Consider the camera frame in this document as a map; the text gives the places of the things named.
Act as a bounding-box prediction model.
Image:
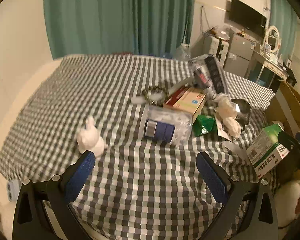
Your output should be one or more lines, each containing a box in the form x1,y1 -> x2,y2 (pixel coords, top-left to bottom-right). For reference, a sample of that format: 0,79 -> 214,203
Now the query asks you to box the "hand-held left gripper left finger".
13,150 -> 96,240

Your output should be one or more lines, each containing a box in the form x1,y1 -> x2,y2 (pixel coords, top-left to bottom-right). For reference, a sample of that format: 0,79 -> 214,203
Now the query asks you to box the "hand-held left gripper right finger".
196,151 -> 279,240

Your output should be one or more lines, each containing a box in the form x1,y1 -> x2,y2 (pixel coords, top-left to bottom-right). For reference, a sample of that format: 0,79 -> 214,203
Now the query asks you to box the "green and white medicine box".
245,124 -> 290,179

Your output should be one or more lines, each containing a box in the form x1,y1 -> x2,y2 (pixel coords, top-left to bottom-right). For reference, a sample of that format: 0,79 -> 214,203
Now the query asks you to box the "white paper strip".
222,140 -> 248,166

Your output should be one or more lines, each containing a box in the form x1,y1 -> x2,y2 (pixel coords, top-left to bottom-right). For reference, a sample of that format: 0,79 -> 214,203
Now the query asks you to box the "brown cardboard box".
265,79 -> 300,142

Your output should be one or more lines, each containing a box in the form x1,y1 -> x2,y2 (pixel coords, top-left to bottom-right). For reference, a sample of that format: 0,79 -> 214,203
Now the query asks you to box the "white rabbit figurine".
76,116 -> 109,158

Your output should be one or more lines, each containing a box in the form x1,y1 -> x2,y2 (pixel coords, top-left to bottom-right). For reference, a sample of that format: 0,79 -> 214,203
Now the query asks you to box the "green foil packet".
192,114 -> 216,137

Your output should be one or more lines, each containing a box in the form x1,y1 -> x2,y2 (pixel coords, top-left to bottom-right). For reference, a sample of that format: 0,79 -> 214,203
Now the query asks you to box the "black pouch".
230,99 -> 251,132

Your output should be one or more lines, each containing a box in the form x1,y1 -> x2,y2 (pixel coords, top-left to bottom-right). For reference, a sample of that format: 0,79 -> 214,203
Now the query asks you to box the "light blue phone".
6,180 -> 22,202

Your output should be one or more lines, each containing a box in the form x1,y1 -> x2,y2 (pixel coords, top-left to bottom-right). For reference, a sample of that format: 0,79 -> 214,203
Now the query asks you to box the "white glass-door cabinet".
245,50 -> 290,90

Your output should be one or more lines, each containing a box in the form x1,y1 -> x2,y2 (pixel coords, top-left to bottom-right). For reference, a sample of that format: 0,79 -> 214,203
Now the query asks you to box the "red and beige box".
163,85 -> 207,123

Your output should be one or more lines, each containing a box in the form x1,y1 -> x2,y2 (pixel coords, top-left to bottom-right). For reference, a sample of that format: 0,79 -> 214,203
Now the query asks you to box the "checkered bedsheet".
0,54 -> 277,240

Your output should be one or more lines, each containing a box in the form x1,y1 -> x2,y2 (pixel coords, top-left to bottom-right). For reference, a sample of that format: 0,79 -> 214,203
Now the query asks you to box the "long white tube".
169,79 -> 194,95

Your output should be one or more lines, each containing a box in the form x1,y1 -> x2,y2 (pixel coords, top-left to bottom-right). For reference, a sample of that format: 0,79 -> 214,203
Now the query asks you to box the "grey fridge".
224,29 -> 259,78

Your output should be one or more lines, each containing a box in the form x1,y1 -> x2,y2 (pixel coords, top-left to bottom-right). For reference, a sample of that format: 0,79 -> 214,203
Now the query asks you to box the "white framed mirror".
264,25 -> 282,54

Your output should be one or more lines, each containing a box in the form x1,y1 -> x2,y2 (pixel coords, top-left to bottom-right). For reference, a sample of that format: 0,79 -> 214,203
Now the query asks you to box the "white drawer unit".
202,34 -> 230,65

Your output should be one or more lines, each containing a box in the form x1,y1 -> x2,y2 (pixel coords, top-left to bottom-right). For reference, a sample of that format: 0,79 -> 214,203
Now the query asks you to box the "clear water bottle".
175,44 -> 192,60

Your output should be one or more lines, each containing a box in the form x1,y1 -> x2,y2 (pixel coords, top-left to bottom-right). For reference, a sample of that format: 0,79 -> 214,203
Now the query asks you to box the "narrow green curtain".
269,0 -> 298,58

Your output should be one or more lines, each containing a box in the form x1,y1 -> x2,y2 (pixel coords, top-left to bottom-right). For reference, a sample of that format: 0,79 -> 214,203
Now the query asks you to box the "black television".
227,0 -> 267,37

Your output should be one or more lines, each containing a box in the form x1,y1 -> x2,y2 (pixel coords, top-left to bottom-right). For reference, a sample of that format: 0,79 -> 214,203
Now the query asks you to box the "wide green curtain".
43,0 -> 196,59

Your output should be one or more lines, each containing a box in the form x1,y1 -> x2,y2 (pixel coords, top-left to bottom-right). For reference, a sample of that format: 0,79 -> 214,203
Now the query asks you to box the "dark bead bracelet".
142,87 -> 168,105

